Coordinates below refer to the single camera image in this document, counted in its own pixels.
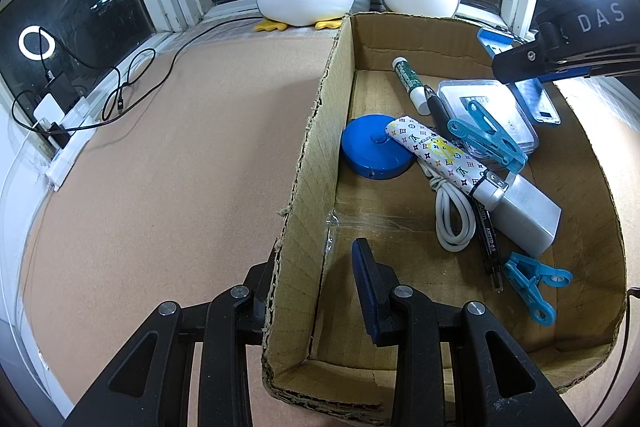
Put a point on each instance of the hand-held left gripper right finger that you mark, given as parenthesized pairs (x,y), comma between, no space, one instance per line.
(370,292)

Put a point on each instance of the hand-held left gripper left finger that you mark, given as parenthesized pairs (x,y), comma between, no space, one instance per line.
(225,332)

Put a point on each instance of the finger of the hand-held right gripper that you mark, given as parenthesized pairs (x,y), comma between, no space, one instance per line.
(530,57)

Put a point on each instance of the cardboard box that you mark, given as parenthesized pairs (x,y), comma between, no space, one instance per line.
(400,257)

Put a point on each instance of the clear plastic case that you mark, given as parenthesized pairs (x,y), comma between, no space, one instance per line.
(520,129)

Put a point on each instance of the blue clothespin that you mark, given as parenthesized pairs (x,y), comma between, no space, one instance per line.
(530,282)
(492,142)

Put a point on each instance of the black pen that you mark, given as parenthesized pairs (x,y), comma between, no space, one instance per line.
(440,112)

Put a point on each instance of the green white glue stick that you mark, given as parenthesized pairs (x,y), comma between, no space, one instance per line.
(407,84)

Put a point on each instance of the white patterned lighter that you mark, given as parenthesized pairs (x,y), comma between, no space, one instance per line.
(440,157)

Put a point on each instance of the blue round tape measure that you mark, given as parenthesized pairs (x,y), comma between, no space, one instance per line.
(365,147)

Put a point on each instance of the white wall charger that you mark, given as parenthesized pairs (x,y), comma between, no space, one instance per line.
(530,214)

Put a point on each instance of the white power strip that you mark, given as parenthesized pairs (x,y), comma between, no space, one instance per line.
(70,142)

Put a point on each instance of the white power adapter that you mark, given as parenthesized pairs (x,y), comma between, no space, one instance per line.
(50,109)

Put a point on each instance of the black power adapter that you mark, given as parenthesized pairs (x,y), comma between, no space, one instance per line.
(62,86)

